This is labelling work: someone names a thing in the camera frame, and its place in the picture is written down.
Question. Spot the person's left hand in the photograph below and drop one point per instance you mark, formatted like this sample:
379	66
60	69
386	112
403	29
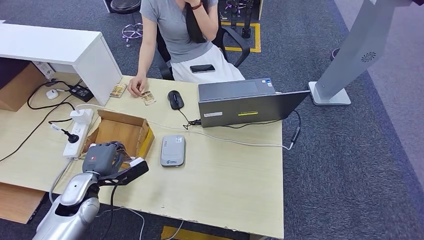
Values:
192	1

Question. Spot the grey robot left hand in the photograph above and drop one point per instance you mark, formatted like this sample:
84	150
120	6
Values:
99	159

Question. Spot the person's right hand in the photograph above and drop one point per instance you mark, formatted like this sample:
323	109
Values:
137	86

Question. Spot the black computer mouse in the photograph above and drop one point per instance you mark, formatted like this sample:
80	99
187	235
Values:
175	100

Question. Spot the person's right forearm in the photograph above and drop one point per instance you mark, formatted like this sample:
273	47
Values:
145	59

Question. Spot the person's left forearm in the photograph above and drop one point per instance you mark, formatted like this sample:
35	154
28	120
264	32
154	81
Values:
207	21

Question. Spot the person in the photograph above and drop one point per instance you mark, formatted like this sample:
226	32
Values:
179	33

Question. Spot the grey card reader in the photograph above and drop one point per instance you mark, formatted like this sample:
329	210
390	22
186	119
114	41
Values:
172	151

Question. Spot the white power strip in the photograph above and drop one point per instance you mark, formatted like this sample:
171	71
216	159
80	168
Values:
75	145

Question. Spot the black power plug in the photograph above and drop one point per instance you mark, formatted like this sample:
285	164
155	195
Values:
73	139

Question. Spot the open cardboard box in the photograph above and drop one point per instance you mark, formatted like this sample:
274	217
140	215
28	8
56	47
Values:
122	129

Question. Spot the white charger adapter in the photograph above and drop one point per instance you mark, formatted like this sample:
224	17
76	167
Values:
82	116

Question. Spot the black power brick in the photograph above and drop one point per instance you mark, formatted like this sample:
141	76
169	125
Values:
81	93

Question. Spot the black stand legs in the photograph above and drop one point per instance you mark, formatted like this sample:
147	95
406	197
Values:
246	20

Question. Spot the black stool chrome base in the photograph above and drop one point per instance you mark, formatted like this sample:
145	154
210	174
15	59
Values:
125	5

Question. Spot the dark smartphone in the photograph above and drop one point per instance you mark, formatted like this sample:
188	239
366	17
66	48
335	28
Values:
202	68

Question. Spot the black office chair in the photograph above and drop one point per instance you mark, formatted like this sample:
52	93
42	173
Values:
243	49

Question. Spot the yellow floor tape square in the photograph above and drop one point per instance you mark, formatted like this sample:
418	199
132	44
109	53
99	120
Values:
257	36

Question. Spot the small white round device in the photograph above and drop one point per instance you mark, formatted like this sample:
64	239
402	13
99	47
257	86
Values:
52	94

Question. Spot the wooden cabinet panel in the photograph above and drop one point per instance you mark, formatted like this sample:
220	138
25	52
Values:
18	203

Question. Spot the white labelled small box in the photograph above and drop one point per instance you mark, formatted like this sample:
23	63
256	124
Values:
44	70

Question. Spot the white desk shelf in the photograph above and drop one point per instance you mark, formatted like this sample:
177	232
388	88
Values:
49	43

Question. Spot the large brown cardboard box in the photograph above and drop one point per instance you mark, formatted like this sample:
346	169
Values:
20	87

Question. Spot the grey laptop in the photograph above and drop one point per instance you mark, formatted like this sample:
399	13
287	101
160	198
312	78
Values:
245	111

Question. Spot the dark round base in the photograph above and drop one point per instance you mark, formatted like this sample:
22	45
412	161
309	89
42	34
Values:
334	54

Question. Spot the grey kiosk stand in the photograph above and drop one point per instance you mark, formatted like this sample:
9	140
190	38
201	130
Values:
357	46

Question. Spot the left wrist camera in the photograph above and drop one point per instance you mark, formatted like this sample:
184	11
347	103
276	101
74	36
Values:
132	172

